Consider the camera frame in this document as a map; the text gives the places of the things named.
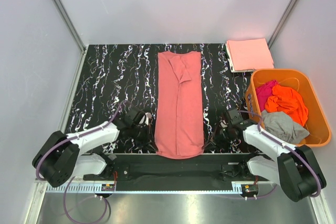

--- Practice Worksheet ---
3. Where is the folded light pink t shirt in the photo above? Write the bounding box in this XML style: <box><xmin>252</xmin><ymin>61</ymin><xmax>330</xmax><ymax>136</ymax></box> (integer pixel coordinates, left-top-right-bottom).
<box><xmin>225</xmin><ymin>38</ymin><xmax>274</xmax><ymax>71</ymax></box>

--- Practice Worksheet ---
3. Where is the magenta t shirt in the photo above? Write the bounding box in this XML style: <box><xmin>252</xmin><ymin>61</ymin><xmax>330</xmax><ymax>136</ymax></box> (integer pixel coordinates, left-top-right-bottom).
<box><xmin>256</xmin><ymin>80</ymin><xmax>278</xmax><ymax>112</ymax></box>

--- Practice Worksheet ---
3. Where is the orange t shirt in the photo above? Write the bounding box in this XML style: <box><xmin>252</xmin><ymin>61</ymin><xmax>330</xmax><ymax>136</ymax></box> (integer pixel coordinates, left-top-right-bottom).
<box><xmin>265</xmin><ymin>84</ymin><xmax>309</xmax><ymax>126</ymax></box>

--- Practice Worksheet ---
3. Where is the purple cable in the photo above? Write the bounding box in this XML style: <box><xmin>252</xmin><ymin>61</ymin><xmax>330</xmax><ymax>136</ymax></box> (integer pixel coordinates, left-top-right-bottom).
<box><xmin>35</xmin><ymin>100</ymin><xmax>132</xmax><ymax>223</ymax></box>
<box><xmin>237</xmin><ymin>110</ymin><xmax>322</xmax><ymax>200</ymax></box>

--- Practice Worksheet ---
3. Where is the grey t shirt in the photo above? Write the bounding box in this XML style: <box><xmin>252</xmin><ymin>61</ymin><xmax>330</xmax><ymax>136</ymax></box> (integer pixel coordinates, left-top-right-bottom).
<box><xmin>261</xmin><ymin>110</ymin><xmax>310</xmax><ymax>144</ymax></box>

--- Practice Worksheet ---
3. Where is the salmon red t shirt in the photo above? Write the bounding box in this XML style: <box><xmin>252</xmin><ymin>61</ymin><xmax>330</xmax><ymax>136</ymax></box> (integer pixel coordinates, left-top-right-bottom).
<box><xmin>154</xmin><ymin>51</ymin><xmax>204</xmax><ymax>159</ymax></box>

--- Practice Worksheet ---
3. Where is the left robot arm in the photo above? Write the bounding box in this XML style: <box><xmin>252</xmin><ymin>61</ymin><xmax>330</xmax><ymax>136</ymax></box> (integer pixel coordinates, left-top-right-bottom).
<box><xmin>32</xmin><ymin>108</ymin><xmax>157</xmax><ymax>188</ymax></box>

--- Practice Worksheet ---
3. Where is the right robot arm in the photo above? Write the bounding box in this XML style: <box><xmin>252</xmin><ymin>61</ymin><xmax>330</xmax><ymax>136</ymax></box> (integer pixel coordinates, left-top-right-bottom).
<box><xmin>202</xmin><ymin>109</ymin><xmax>327</xmax><ymax>202</ymax></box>

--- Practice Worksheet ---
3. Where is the orange plastic basket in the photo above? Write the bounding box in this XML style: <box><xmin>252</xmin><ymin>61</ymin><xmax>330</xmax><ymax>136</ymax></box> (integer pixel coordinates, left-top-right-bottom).
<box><xmin>245</xmin><ymin>69</ymin><xmax>331</xmax><ymax>147</ymax></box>

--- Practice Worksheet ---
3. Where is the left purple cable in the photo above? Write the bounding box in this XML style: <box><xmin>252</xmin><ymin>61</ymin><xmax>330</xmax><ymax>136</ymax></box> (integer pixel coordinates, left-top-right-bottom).
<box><xmin>35</xmin><ymin>100</ymin><xmax>132</xmax><ymax>223</ymax></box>

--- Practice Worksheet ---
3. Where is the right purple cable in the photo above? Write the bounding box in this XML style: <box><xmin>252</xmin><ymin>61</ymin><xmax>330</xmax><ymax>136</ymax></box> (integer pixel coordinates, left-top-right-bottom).
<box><xmin>237</xmin><ymin>110</ymin><xmax>322</xmax><ymax>200</ymax></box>

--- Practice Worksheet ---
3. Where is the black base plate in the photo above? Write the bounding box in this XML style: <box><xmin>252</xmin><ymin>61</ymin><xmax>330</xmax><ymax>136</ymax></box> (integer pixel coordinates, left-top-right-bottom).
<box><xmin>83</xmin><ymin>153</ymin><xmax>255</xmax><ymax>181</ymax></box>

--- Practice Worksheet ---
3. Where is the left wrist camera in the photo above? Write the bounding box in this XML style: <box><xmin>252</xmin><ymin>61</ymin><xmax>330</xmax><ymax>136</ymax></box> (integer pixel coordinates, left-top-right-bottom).
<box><xmin>140</xmin><ymin>112</ymin><xmax>152</xmax><ymax>125</ymax></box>

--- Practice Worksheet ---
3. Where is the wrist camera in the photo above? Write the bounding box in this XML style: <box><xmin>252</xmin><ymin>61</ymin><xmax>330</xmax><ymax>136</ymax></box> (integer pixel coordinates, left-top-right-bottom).
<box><xmin>140</xmin><ymin>112</ymin><xmax>152</xmax><ymax>125</ymax></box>
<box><xmin>220</xmin><ymin>119</ymin><xmax>228</xmax><ymax>129</ymax></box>

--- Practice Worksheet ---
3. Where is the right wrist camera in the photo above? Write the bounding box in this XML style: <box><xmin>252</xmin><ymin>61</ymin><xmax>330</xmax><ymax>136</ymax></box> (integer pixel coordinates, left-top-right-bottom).
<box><xmin>220</xmin><ymin>119</ymin><xmax>228</xmax><ymax>129</ymax></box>

